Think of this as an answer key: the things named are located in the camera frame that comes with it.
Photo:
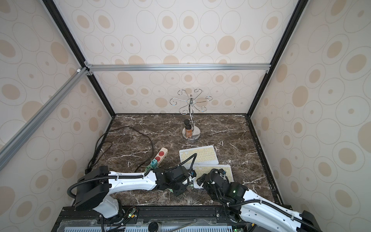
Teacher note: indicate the orange spice bottle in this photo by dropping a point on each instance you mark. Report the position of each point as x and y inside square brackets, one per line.
[189, 131]

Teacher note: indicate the aluminium left rail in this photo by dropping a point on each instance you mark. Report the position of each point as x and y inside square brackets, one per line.
[23, 135]

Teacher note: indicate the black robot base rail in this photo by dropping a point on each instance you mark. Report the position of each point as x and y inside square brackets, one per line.
[149, 218]

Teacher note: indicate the chrome hook stand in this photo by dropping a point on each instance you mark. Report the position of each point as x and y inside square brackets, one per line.
[189, 109]

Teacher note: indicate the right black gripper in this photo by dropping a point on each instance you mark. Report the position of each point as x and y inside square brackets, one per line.
[207, 180]

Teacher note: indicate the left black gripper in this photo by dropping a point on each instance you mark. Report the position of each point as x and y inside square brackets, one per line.
[181, 192]

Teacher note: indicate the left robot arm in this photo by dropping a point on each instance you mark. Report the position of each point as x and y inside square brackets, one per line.
[93, 191]

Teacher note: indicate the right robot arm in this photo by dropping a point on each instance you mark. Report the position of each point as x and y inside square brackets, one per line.
[242, 204]

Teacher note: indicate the beige red power strip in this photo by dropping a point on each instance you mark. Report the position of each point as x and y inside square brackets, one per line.
[160, 157]

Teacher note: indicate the aluminium rail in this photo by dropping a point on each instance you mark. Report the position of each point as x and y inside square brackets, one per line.
[177, 67]
[23, 135]

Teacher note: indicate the aluminium back rail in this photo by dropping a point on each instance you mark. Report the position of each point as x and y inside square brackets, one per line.
[177, 67]

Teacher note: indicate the teal charger plug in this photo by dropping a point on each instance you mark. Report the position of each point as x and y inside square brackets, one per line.
[153, 164]

